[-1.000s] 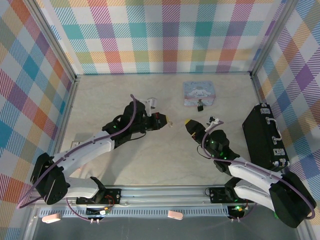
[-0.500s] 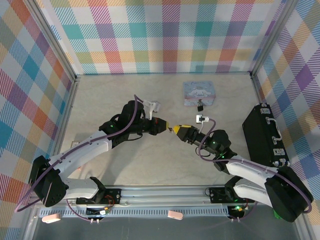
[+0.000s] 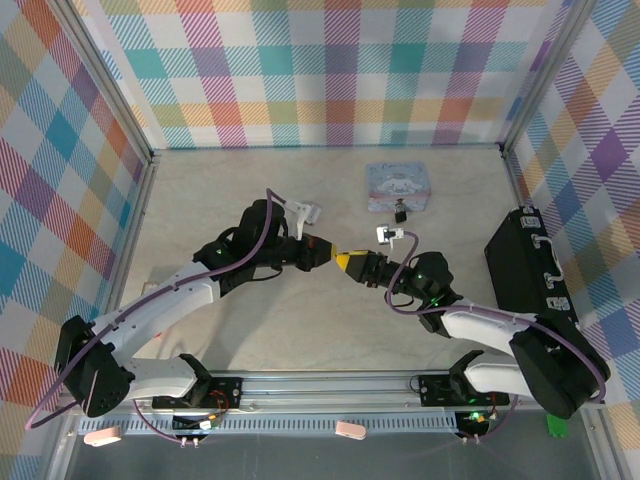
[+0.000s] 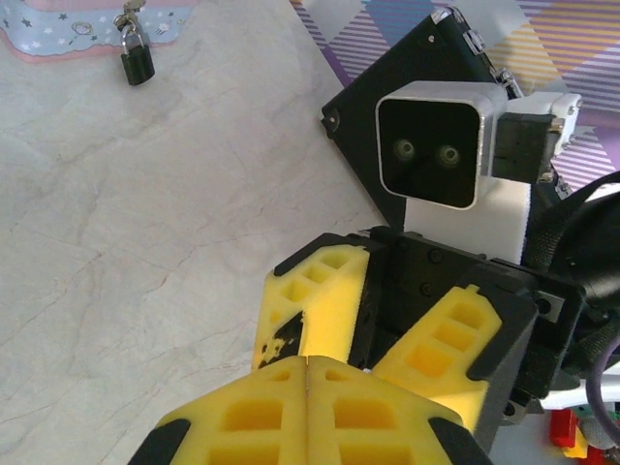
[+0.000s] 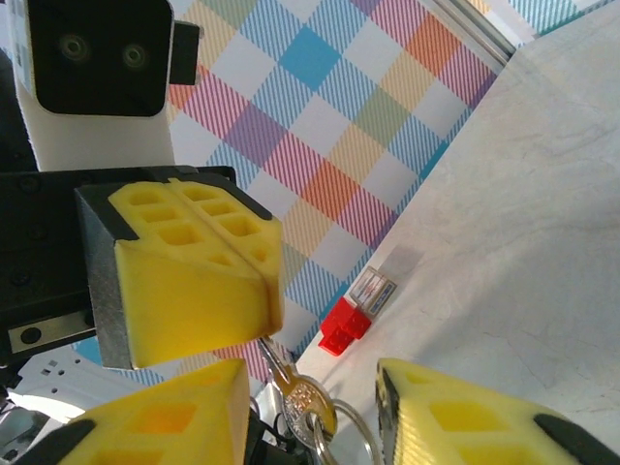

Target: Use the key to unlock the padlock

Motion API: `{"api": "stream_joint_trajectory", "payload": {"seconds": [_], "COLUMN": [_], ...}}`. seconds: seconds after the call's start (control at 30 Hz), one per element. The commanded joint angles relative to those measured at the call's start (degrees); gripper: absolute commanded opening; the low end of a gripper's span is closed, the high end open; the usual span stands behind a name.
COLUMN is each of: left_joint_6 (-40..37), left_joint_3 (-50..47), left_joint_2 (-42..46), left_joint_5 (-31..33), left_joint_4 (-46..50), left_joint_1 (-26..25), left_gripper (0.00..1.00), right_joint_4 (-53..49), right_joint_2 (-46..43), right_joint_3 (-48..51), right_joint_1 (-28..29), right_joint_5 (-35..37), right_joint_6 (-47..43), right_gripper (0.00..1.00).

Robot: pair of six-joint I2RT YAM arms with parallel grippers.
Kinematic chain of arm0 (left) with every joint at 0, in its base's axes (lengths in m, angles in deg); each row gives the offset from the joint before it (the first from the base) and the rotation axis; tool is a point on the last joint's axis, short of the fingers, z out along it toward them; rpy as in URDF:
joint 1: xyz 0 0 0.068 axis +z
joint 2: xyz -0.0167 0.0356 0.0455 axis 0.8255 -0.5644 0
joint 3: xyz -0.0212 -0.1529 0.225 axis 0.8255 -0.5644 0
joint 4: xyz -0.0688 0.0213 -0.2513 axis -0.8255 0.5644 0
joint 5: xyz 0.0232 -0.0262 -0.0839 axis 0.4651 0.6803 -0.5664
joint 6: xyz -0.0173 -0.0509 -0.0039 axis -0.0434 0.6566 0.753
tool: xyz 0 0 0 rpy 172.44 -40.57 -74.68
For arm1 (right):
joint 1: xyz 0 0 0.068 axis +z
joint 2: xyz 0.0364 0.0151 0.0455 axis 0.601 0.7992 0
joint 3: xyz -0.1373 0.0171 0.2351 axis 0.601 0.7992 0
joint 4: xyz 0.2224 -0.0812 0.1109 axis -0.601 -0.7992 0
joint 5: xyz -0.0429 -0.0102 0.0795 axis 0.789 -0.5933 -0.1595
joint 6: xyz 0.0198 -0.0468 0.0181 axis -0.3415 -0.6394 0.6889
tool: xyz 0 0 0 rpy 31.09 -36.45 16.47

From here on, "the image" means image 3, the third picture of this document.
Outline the pastel cartoon pouch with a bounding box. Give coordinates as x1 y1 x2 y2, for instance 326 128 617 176
364 160 434 214

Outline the black hard case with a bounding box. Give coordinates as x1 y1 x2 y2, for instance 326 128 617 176
483 205 581 332

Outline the pink eraser centre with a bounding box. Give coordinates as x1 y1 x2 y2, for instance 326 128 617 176
335 420 367 441

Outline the pink eraser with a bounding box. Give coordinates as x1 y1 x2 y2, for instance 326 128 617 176
83 426 123 446
335 420 367 441

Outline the pink eraser left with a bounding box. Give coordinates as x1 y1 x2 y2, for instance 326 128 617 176
83 426 123 446

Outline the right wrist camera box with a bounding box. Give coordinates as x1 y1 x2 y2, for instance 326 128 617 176
375 224 407 254

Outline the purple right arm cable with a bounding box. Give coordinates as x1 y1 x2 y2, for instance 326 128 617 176
384 230 612 405

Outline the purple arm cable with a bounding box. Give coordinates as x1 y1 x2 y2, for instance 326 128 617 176
384 230 612 405
24 187 301 432

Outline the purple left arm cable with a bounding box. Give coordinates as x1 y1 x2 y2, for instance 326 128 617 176
24 187 301 432

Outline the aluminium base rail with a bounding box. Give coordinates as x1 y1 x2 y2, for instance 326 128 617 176
59 368 609 415

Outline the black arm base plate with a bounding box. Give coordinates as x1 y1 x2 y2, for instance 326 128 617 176
151 375 245 410
417 373 512 409

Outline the aluminium side rail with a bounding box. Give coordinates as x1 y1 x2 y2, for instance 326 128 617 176
42 152 162 480
499 144 626 480

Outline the grey slotted cable duct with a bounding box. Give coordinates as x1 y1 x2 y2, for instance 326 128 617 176
77 412 460 436

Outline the aluminium frame post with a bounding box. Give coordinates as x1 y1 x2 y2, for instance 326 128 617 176
497 0 599 156
48 0 162 164

